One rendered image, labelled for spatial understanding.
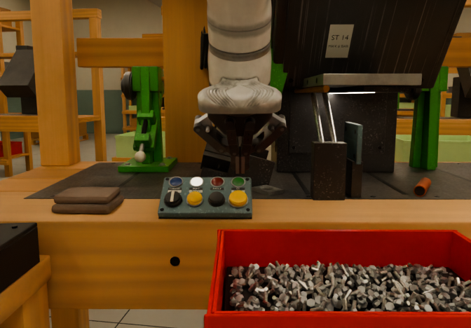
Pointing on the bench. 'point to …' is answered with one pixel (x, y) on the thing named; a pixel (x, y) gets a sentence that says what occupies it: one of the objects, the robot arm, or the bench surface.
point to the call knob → (172, 197)
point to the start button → (237, 198)
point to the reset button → (194, 198)
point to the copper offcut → (422, 186)
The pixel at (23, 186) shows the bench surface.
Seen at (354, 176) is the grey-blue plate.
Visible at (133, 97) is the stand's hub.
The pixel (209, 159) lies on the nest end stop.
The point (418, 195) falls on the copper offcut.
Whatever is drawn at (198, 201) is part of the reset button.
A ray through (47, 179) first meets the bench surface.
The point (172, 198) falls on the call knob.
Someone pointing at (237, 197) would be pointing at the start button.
